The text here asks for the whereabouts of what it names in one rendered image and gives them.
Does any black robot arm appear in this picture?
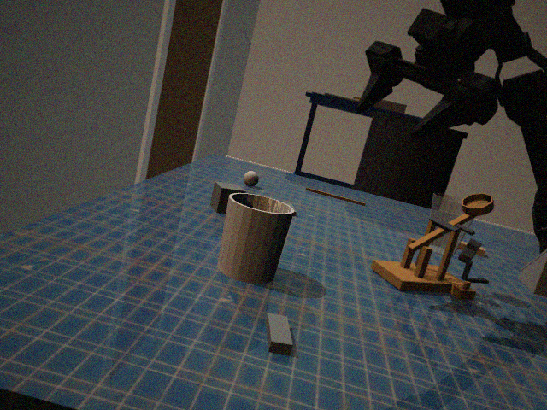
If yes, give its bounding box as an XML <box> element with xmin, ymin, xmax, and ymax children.
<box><xmin>407</xmin><ymin>0</ymin><xmax>547</xmax><ymax>254</ymax></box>

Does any grey ball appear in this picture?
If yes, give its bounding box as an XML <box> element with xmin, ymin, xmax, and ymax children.
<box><xmin>244</xmin><ymin>171</ymin><xmax>259</xmax><ymax>186</ymax></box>

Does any brown open cylinder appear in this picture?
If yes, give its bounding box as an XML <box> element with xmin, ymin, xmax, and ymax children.
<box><xmin>217</xmin><ymin>193</ymin><xmax>294</xmax><ymax>284</ymax></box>

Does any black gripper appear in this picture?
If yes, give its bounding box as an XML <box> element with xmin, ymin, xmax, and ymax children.
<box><xmin>356</xmin><ymin>36</ymin><xmax>498</xmax><ymax>139</ymax></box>

